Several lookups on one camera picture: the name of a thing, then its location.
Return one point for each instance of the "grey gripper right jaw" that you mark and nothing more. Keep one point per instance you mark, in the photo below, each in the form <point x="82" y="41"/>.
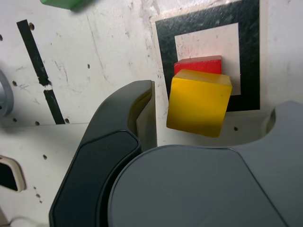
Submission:
<point x="201" y="189"/>

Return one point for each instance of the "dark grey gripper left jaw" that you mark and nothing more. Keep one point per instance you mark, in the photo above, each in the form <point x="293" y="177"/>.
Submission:
<point x="99" y="153"/>

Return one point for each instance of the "yellow cube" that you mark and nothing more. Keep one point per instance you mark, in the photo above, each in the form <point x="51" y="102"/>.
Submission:
<point x="198" y="106"/>

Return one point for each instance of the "red cube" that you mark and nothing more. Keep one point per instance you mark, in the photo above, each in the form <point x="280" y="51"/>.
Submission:
<point x="198" y="66"/>

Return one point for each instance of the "green cube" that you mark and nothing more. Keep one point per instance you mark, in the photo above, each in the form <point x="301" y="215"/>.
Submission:
<point x="64" y="3"/>

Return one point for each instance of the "black tape square outline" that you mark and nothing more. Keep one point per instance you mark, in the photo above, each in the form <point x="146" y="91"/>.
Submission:
<point x="165" y="47"/>

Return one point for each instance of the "white framed table opening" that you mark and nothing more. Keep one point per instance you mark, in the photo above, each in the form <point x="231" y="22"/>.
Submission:
<point x="9" y="175"/>

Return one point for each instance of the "black tape strip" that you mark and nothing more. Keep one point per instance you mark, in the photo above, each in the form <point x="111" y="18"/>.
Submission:
<point x="30" y="45"/>

